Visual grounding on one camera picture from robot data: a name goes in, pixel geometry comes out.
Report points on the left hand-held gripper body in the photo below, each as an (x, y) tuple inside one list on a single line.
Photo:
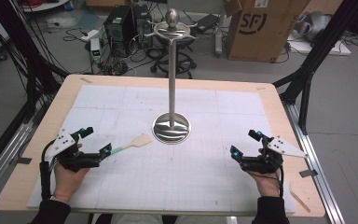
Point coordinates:
[(63, 141)]

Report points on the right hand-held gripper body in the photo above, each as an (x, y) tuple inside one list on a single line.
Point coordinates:
[(272, 161)]

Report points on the person's right hand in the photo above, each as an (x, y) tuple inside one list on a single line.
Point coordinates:
[(268, 185)]

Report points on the person's left hand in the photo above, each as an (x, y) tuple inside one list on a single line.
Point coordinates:
[(66, 183)]

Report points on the black tape piece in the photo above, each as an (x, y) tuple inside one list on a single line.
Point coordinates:
[(24, 160), (308, 173)]

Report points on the white grid mat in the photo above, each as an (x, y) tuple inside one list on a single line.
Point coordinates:
[(199, 174)]

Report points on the thin wooden stick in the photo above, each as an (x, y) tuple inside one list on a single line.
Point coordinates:
[(300, 201)]

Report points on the small device with green display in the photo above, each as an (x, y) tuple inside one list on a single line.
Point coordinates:
[(95, 49)]

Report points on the white power strip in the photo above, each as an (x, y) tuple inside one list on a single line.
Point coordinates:
[(89, 35)]

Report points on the large cardboard box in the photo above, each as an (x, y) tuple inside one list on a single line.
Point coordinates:
[(261, 37)]

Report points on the steel utensil rack stand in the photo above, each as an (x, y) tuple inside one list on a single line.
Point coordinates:
[(172, 77)]

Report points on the black computer tower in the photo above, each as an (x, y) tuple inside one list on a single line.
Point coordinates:
[(119, 31)]

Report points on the black office chair base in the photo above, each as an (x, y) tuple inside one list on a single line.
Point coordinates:
[(174, 63)]

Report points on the white stand leg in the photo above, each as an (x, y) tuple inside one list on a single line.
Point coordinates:
[(220, 31)]

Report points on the black flat power adapter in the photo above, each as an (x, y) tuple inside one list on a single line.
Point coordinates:
[(206, 23)]

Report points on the grey bag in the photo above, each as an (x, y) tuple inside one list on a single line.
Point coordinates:
[(312, 25)]

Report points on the aluminium rail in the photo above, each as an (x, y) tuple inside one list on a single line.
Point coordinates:
[(317, 174), (6, 155)]

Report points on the black metal frame stand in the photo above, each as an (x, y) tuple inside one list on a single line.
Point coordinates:
[(317, 53), (32, 62)]

